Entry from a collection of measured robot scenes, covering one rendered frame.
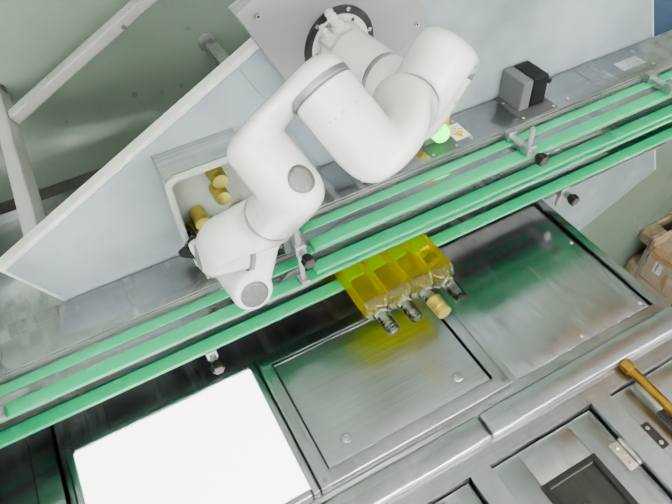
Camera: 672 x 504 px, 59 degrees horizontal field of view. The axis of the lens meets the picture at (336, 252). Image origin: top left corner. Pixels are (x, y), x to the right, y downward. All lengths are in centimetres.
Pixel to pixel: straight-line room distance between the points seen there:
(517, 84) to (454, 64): 69
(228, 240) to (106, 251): 49
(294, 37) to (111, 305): 67
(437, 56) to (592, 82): 91
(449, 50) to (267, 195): 33
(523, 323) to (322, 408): 53
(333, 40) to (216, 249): 47
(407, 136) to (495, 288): 90
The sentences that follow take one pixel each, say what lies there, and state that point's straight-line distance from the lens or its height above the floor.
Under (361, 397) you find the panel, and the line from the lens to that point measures 133.
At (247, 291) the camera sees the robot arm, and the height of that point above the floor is 110.
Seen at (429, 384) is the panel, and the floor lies 123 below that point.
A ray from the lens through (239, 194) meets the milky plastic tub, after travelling 132.
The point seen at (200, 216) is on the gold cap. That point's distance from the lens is 127.
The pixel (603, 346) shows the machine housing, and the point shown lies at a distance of 149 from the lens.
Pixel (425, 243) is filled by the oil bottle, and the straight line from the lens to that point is 139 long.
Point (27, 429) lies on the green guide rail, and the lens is 137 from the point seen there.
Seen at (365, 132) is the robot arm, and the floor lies 124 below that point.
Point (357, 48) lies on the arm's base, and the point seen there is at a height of 88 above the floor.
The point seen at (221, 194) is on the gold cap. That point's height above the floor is 81.
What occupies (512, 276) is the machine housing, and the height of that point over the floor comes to 106.
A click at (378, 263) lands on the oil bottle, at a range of 134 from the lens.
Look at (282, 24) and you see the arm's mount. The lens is 115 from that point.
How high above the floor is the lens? 174
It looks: 38 degrees down
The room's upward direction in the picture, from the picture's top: 143 degrees clockwise
